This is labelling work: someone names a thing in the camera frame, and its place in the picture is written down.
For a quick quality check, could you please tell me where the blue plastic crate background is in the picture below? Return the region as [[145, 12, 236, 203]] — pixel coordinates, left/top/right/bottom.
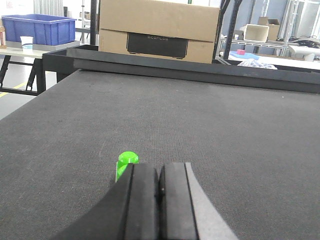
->
[[1, 14, 76, 46]]

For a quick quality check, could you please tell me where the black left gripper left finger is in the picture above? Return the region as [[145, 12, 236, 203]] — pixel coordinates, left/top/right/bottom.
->
[[53, 163, 159, 240]]

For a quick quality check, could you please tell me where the metal shelf rack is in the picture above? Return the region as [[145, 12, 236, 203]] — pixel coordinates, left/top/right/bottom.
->
[[220, 0, 320, 57]]

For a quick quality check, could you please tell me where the black conveyor side rail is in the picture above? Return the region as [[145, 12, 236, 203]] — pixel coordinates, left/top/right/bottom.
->
[[42, 45, 320, 94]]

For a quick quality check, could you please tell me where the black conveyor belt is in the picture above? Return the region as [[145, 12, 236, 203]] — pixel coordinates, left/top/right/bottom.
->
[[0, 71, 320, 240]]

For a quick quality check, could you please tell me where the large cardboard box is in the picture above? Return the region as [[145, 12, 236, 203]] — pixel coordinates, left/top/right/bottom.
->
[[98, 0, 220, 64]]

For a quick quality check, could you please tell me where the white paper cup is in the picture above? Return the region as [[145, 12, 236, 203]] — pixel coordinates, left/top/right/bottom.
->
[[20, 36, 34, 52]]

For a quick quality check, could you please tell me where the green toy block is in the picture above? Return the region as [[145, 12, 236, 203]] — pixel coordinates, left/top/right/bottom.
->
[[115, 151, 139, 182]]

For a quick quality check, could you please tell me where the pink small block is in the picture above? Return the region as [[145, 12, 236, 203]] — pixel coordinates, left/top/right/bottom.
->
[[236, 49, 246, 56]]

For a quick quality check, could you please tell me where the grey folding table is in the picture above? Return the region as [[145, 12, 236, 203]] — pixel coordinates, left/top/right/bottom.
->
[[0, 40, 80, 96]]

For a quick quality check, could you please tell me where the small cardboard box on shelf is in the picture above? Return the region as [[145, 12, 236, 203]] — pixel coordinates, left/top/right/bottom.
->
[[258, 16, 280, 41]]

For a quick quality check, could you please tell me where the crumpled plastic bag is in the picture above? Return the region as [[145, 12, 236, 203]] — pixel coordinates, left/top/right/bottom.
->
[[237, 58, 278, 70]]

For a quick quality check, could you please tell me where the white open box on shelf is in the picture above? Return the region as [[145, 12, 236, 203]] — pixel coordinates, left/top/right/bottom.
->
[[242, 24, 269, 43]]

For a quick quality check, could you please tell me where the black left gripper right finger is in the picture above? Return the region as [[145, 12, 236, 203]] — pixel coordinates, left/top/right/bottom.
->
[[159, 162, 237, 240]]

